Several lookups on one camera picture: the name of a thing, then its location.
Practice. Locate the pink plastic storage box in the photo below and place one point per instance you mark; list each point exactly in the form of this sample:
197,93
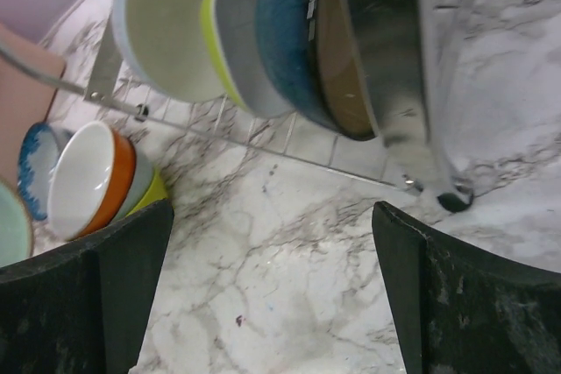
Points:
24,101

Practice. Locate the mint green brown-rimmed bowl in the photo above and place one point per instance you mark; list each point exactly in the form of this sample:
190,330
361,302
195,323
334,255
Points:
17,237

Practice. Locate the yellow-green bottom bowl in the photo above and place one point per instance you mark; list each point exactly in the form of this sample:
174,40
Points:
155,192

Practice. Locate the blue white patterned bowl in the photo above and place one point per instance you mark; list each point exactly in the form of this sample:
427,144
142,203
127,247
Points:
39,154

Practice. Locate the stainless steel dish rack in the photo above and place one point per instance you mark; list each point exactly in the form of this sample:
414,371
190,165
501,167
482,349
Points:
378,65

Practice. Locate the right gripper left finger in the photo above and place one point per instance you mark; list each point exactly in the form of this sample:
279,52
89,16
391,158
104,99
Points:
83,307

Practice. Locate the white orange bowl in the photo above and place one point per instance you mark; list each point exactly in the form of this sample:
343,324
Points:
90,181

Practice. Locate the grey patterned bowl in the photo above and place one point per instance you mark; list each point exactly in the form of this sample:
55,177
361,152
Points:
141,181

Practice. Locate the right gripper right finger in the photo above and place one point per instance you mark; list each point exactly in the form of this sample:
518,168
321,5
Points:
460,309

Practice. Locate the lime green white bowl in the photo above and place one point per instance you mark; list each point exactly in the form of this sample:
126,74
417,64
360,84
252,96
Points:
228,29

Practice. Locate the white grey bottom bowl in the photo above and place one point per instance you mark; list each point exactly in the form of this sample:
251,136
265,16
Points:
161,41

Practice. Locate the dark teal beige bowl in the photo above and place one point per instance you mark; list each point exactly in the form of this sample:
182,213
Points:
281,30

